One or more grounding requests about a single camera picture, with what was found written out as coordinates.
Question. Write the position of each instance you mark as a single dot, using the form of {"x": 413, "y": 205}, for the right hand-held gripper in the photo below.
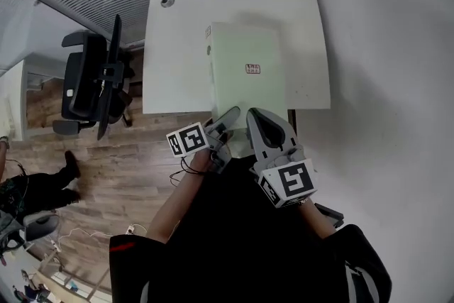
{"x": 294, "y": 181}

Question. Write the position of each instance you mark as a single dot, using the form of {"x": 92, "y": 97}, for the pale green item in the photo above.
{"x": 244, "y": 46}

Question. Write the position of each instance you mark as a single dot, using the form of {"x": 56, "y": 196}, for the dark grey chair armrest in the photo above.
{"x": 331, "y": 215}

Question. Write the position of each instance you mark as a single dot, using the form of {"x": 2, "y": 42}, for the person's left forearm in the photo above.
{"x": 174, "y": 205}

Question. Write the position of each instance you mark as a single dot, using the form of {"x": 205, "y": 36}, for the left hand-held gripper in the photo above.
{"x": 189, "y": 140}

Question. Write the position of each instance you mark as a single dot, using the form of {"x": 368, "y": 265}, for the person's black clothing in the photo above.
{"x": 241, "y": 252}

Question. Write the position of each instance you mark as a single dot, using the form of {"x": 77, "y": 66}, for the white side desk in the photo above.
{"x": 16, "y": 96}

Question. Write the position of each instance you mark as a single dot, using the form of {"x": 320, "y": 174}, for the person's right forearm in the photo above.
{"x": 315, "y": 218}

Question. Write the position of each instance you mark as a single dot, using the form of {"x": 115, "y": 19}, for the black office chair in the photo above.
{"x": 85, "y": 81}

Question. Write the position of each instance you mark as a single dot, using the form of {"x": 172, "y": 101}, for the white table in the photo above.
{"x": 177, "y": 64}

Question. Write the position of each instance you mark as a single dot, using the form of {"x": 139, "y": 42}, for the grey chair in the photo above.
{"x": 40, "y": 225}

